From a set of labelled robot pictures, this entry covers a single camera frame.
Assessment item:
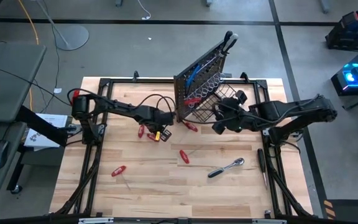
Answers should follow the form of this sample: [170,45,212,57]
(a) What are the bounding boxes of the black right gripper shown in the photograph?
[213,98,241,118]

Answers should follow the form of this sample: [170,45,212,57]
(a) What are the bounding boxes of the grey black handle screwdriver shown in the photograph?
[197,30,239,72]

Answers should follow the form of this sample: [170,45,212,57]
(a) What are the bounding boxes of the black metal pegboard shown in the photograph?
[173,39,229,123]

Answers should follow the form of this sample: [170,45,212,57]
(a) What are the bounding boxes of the slim black screwdriver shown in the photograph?
[257,147,269,190]

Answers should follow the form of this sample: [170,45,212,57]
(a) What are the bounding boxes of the white printed papers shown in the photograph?
[23,113,68,149]

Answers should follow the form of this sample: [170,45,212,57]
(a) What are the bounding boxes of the round base pole stand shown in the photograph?
[37,0,90,52]

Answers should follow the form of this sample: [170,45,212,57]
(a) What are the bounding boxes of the computer case with coloured lights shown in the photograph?
[330,46,358,97]

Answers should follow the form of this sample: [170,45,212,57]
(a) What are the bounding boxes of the black storage crates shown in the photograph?
[324,10,358,51]

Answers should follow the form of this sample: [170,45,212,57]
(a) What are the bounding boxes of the grey desk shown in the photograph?
[0,105,70,202]

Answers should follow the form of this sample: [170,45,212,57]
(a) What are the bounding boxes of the black mat orange stripes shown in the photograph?
[323,198,358,224]

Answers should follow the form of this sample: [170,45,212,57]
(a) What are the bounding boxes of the black wire basket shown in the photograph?
[183,82,238,123]

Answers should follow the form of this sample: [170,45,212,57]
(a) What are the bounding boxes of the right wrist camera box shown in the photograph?
[234,90,249,106]

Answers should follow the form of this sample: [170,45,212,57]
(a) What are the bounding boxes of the silver ring holder rail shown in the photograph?
[185,72,227,101]

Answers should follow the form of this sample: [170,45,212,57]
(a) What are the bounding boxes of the ratchet wrench black grey handle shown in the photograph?
[207,157,246,179]

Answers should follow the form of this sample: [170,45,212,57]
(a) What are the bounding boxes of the black aluminium rig frame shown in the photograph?
[50,70,315,224]

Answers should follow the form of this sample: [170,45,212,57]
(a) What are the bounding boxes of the white cable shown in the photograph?
[136,0,152,21]

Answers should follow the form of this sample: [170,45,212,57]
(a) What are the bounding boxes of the black monitor cable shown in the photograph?
[0,65,76,118]

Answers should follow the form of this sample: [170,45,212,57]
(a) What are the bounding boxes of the yellow cable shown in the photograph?
[17,0,40,112]

